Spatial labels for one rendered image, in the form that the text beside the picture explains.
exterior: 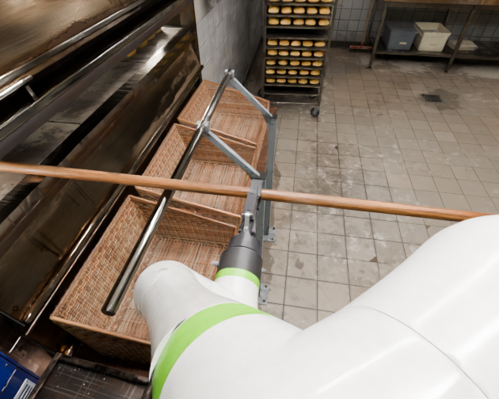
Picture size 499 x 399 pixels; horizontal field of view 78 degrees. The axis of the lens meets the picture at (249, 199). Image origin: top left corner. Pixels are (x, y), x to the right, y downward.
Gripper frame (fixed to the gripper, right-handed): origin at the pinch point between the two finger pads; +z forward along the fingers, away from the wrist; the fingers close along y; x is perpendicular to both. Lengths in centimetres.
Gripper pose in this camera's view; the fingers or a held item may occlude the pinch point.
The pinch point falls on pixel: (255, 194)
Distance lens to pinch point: 81.5
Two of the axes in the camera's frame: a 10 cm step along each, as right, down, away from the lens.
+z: 1.5, -6.9, 7.1
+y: 0.0, 7.1, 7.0
